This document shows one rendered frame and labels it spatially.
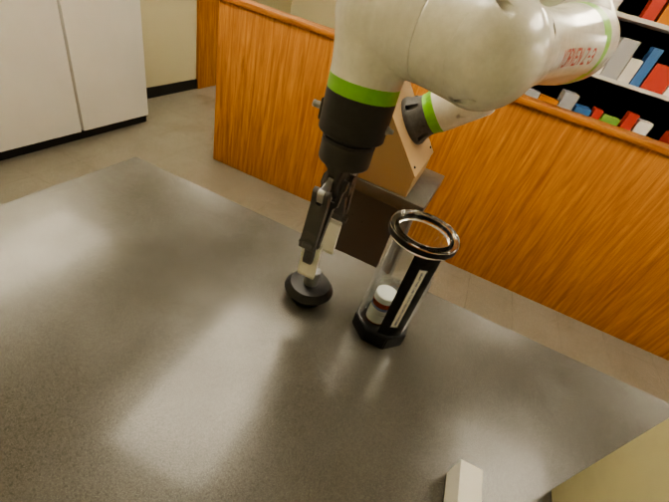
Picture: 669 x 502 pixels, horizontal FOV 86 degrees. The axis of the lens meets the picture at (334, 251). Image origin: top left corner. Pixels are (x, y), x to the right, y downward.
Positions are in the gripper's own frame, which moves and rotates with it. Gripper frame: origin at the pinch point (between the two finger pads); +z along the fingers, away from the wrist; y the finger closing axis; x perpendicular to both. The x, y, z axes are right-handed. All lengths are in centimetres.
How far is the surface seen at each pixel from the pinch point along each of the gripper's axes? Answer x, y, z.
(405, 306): 16.8, 2.7, 0.7
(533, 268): 93, -183, 83
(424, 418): 26.3, 11.8, 11.7
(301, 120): -89, -183, 47
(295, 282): -2.4, 1.5, 7.9
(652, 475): 45.5, 17.0, -5.1
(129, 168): -55, -12, 11
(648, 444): 45.5, 13.9, -5.8
